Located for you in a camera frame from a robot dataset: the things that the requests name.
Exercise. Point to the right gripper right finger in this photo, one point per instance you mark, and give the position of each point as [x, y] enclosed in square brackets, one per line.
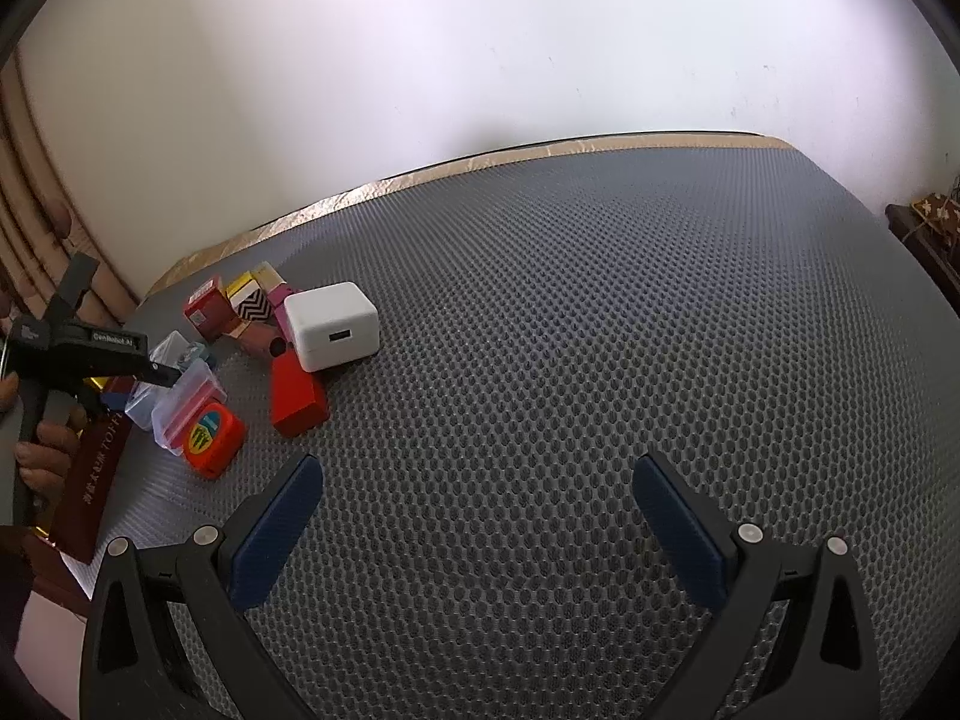
[823, 664]

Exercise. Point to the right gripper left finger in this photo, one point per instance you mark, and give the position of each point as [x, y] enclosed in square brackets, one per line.
[134, 664]

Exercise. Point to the red toffee tin tray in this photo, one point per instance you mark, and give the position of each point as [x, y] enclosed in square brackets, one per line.
[79, 514]

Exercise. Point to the small teal round case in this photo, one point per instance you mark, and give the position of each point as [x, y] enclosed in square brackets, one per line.
[196, 352]

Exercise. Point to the clear case with pink cards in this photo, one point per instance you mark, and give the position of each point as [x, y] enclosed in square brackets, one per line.
[182, 403]

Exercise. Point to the pink lipstick tube box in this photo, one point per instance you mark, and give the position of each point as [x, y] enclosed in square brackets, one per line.
[264, 339]

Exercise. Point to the red rectangular box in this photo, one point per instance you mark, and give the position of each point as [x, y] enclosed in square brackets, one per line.
[297, 398]

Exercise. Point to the white power adapter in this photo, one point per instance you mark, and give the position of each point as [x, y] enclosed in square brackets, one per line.
[332, 325]

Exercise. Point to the person left hand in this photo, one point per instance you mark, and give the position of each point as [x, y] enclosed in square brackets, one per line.
[44, 465]

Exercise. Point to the beige patterned curtain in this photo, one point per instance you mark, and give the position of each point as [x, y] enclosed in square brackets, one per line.
[41, 230]

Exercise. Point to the red barcode box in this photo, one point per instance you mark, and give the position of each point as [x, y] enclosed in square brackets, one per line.
[208, 309]

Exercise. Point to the gold zigzag pattern box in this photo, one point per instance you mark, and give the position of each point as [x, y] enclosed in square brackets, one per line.
[248, 299]

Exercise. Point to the beige long box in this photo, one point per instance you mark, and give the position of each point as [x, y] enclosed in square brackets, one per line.
[267, 277]

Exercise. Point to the grey mesh mat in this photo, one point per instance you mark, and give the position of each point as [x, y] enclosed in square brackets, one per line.
[478, 552]

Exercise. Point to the dark side furniture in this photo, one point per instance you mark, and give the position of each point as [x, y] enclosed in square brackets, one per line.
[928, 228]

